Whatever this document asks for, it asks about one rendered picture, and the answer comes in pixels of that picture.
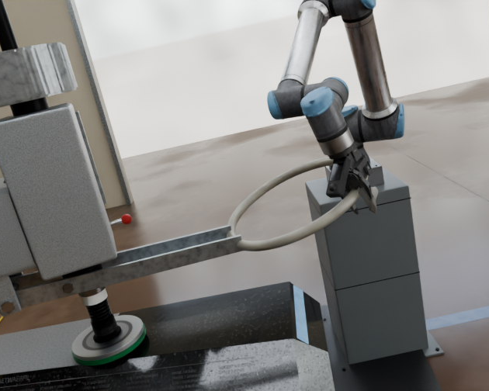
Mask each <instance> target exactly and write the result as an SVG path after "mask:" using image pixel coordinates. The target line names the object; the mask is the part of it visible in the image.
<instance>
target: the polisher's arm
mask: <svg viewBox="0 0 489 391"><path fill-rule="evenodd" d="M4 180H5V179H4V178H0V314H1V315H2V317H4V316H7V315H9V314H12V313H16V312H19V311H21V309H22V307H21V306H20V303H19V300H18V298H17V295H16V292H15V290H14V288H13V285H12V282H11V280H10V278H11V277H15V276H18V275H23V271H26V270H29V269H31V268H36V263H35V261H34V258H33V255H32V252H31V250H30V248H29V244H28V242H27V239H26V236H25V234H24V231H23V228H22V225H21V223H20V221H19V217H18V215H17V212H16V209H15V207H14V204H13V202H12V198H11V196H10V194H9V190H8V188H7V185H6V183H3V182H4ZM5 301H9V302H14V306H15V309H14V310H13V311H12V312H11V313H3V312H2V308H1V305H2V304H3V303H4V302H5Z"/></svg>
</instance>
